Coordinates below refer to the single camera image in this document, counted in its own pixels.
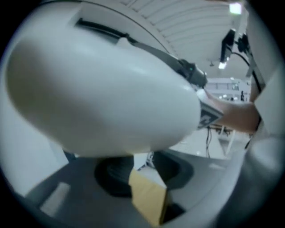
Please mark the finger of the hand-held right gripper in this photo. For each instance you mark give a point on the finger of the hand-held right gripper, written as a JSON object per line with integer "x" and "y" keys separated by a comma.
{"x": 124, "y": 24}

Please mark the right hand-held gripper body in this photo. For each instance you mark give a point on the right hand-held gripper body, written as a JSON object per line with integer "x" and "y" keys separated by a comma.
{"x": 193, "y": 75}

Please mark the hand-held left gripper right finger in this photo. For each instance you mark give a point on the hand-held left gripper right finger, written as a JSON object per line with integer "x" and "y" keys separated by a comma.
{"x": 200, "y": 189}

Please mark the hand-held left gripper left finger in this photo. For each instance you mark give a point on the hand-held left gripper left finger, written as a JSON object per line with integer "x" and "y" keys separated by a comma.
{"x": 78, "y": 189}

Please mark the white plastic plate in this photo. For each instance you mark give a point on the white plastic plate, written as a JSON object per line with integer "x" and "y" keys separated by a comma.
{"x": 100, "y": 100}

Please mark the person's right forearm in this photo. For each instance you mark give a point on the person's right forearm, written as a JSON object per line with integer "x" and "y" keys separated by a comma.
{"x": 236, "y": 115}

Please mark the black mounted device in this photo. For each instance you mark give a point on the black mounted device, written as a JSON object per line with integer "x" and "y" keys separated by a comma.
{"x": 229, "y": 44}

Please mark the wooden table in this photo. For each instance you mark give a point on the wooden table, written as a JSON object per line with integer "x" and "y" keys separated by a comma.
{"x": 147, "y": 198}

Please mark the ceiling light panel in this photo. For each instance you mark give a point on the ceiling light panel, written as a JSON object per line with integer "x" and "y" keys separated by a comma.
{"x": 234, "y": 8}

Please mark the white desk frame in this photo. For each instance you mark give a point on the white desk frame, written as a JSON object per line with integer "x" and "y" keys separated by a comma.
{"x": 230, "y": 142}

